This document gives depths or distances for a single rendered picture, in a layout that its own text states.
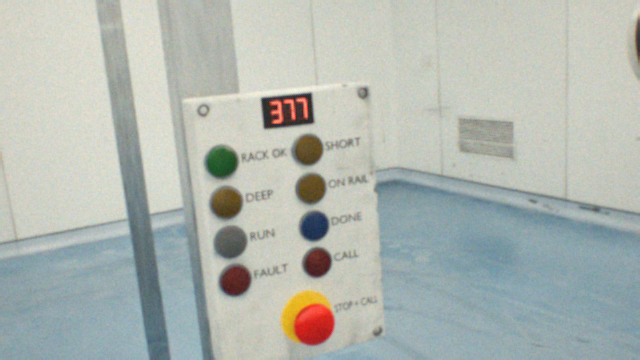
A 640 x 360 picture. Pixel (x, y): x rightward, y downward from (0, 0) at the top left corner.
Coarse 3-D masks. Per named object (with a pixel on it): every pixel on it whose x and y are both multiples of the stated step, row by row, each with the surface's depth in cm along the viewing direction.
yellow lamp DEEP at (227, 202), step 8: (224, 192) 50; (232, 192) 50; (216, 200) 50; (224, 200) 50; (232, 200) 51; (240, 200) 51; (216, 208) 50; (224, 208) 50; (232, 208) 51; (240, 208) 51; (224, 216) 51; (232, 216) 51
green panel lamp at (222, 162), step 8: (216, 152) 49; (224, 152) 50; (232, 152) 50; (208, 160) 49; (216, 160) 49; (224, 160) 50; (232, 160) 50; (208, 168) 50; (216, 168) 50; (224, 168) 50; (232, 168) 50; (216, 176) 50; (224, 176) 50
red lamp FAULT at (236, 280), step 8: (232, 272) 52; (240, 272) 52; (248, 272) 52; (224, 280) 52; (232, 280) 52; (240, 280) 52; (248, 280) 52; (224, 288) 52; (232, 288) 52; (240, 288) 52
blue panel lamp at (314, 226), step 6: (306, 216) 54; (312, 216) 54; (318, 216) 54; (324, 216) 54; (306, 222) 54; (312, 222) 54; (318, 222) 54; (324, 222) 54; (306, 228) 54; (312, 228) 54; (318, 228) 54; (324, 228) 54; (306, 234) 54; (312, 234) 54; (318, 234) 54; (324, 234) 55
